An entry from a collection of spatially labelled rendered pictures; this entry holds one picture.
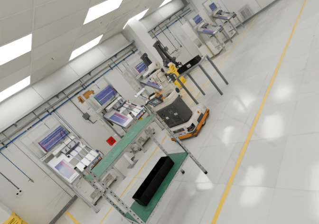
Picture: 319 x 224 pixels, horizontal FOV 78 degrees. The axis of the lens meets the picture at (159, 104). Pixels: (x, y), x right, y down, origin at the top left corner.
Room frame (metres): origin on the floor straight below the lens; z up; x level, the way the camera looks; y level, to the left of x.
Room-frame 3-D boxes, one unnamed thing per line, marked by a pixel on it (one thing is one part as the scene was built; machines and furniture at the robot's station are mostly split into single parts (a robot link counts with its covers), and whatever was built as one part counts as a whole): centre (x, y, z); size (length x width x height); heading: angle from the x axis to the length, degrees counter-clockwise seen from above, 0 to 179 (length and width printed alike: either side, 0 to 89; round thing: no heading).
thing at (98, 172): (2.05, 0.58, 0.55); 0.91 x 0.46 x 1.10; 126
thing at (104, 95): (4.87, 0.86, 1.52); 0.51 x 0.13 x 0.27; 126
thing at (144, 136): (4.93, 0.98, 0.31); 0.70 x 0.65 x 0.62; 126
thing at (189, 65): (4.19, -1.02, 0.86); 0.57 x 0.17 x 0.11; 41
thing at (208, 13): (8.68, -4.28, 0.95); 1.36 x 0.82 x 1.90; 36
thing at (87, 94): (5.05, 1.12, 1.82); 0.68 x 0.30 x 0.20; 126
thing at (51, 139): (4.11, 2.17, 0.95); 1.35 x 0.82 x 1.90; 36
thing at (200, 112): (3.47, -0.19, 0.16); 0.67 x 0.64 x 0.25; 131
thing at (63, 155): (3.95, 2.04, 0.66); 1.01 x 0.73 x 1.31; 36
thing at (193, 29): (7.85, -3.09, 0.95); 1.36 x 0.82 x 1.90; 36
